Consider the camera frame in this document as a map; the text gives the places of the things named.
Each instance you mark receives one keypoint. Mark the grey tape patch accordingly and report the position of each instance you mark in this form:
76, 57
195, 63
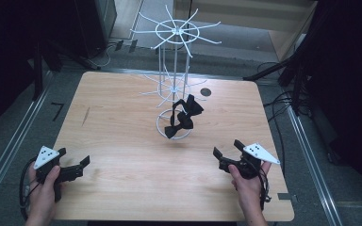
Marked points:
284, 196

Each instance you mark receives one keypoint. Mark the black bow tie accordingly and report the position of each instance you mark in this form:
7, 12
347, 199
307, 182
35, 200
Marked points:
182, 122
193, 106

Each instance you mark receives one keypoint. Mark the light wooden furniture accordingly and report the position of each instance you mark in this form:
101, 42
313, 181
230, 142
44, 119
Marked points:
248, 15

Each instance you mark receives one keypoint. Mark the black tripod stand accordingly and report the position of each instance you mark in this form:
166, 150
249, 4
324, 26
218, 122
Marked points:
283, 67

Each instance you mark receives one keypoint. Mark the person's left hand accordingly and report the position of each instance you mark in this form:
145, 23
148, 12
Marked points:
44, 194

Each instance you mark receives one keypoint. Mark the black cabinet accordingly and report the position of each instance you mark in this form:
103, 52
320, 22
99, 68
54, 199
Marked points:
97, 25

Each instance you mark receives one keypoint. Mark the person's right hand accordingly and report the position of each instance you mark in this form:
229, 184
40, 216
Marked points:
248, 191

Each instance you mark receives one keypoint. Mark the black metal stand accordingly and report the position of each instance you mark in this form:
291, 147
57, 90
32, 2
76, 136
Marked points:
41, 69

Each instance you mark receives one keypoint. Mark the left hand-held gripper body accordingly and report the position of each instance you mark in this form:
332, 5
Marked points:
48, 163

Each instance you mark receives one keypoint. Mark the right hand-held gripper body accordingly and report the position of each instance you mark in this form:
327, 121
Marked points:
254, 157

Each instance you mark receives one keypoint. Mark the metal floor rail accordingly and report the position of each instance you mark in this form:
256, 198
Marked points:
314, 169
12, 147

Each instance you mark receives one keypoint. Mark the dark round table grommet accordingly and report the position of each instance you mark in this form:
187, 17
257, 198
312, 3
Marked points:
205, 92

